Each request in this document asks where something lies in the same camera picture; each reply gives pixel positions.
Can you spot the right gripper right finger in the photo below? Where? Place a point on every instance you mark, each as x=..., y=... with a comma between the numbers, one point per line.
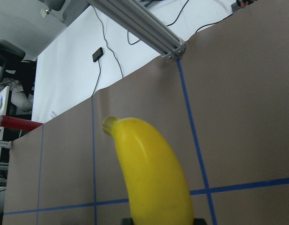
x=199, y=221

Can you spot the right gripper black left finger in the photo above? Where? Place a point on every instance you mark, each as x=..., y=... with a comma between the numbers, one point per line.
x=126, y=221

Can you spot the red cylinder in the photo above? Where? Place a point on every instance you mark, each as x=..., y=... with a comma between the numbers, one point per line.
x=18, y=124

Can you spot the aluminium frame post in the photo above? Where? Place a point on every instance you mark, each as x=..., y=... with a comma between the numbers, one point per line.
x=135, y=18

